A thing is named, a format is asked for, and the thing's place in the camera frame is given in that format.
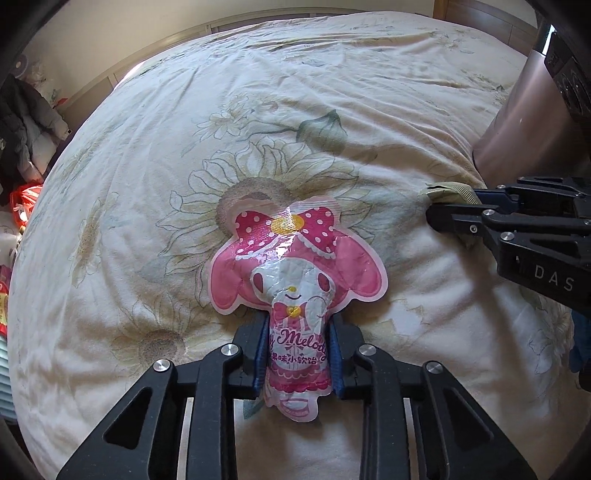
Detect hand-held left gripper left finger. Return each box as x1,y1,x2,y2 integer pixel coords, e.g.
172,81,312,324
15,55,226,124
55,315,271,480

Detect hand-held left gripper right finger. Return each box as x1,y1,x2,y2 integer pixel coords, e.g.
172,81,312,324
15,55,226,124
325,318,539,480

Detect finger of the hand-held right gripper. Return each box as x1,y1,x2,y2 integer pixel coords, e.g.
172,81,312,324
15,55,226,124
473,174,591,219
425,203,578,251

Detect pink character candy bag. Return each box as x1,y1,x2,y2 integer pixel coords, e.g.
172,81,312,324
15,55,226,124
206,196,389,423

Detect blue cloth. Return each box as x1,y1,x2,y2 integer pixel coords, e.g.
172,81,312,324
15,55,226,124
570,308,591,376

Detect rose gold cylindrical appliance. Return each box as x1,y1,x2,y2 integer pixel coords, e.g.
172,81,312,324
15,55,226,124
472,22,591,185

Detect brown wooden headboard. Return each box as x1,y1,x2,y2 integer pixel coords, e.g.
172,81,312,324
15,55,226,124
433,0,540,46

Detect floral cream bedsheet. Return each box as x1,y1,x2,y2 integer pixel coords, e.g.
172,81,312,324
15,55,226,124
8,10,591,480

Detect grey striped cloth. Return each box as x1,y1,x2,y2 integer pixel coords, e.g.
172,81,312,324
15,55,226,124
0,340,20,418

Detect red plastic bag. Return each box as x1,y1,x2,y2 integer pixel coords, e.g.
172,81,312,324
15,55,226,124
10,184,45,232

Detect dark jacket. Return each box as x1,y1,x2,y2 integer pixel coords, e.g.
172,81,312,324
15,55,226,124
0,75,71,178

